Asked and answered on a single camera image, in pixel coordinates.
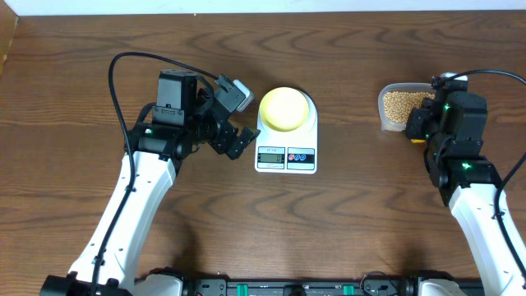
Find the left black cable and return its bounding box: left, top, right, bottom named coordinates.
left=90, top=51, right=221, bottom=296

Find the pile of soybeans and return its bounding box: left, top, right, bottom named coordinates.
left=383, top=91, right=435, bottom=123

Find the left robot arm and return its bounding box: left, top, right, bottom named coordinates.
left=40, top=110, right=260, bottom=295

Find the clear plastic container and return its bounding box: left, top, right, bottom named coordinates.
left=378, top=82, right=435, bottom=132

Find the right black cable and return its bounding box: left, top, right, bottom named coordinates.
left=451, top=68, right=526, bottom=280

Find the pale yellow plastic bowl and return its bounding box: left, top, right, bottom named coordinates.
left=259, top=87, right=309, bottom=132

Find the cardboard panel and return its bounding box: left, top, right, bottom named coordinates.
left=0, top=0, right=19, bottom=73

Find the white digital kitchen scale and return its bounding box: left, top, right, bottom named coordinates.
left=254, top=90, right=318, bottom=174

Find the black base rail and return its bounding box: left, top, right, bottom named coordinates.
left=139, top=269, right=482, bottom=296

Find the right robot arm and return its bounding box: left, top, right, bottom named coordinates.
left=405, top=91, right=525, bottom=295

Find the black cable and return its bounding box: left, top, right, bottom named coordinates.
left=451, top=68, right=526, bottom=280
left=90, top=51, right=221, bottom=296

